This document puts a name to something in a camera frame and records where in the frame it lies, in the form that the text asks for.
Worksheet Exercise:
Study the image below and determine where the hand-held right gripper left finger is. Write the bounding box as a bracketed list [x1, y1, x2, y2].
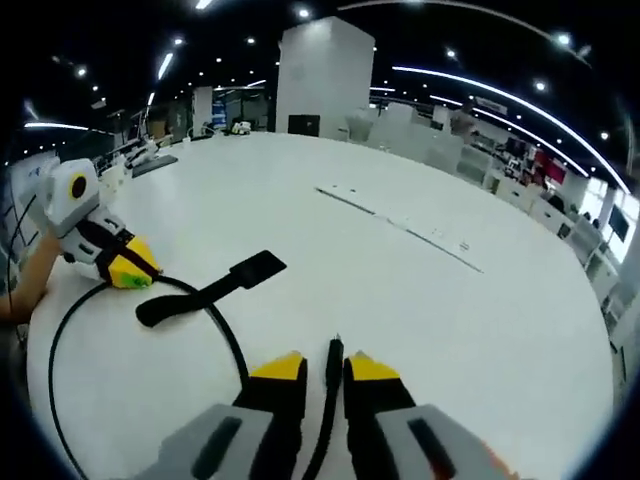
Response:
[163, 349, 310, 480]

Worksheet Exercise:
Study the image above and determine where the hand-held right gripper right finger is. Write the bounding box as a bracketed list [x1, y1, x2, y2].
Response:
[341, 349, 504, 480]

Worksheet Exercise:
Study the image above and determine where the black Velcro strap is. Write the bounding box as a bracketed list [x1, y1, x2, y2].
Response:
[134, 249, 290, 330]

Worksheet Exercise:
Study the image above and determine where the black charging cable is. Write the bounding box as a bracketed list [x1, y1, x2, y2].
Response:
[47, 272, 347, 480]

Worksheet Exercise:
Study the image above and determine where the dark flat desk mat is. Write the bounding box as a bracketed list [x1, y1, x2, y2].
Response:
[131, 153, 180, 177]

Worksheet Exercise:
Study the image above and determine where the white gripper lying on desk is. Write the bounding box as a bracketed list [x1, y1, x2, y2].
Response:
[123, 138, 167, 170]

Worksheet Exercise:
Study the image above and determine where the white desk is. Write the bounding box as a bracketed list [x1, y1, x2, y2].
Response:
[24, 130, 617, 480]

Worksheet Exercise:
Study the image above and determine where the white square pillar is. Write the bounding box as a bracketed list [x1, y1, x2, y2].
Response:
[276, 14, 377, 142]

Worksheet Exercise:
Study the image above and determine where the small black monitor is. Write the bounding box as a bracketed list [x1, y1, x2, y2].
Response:
[606, 203, 632, 242]

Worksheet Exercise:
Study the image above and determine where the grey desk cable slot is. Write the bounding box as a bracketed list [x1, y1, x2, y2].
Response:
[313, 184, 485, 275]

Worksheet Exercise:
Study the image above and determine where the black wall panel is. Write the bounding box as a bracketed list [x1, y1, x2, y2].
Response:
[287, 113, 322, 136]

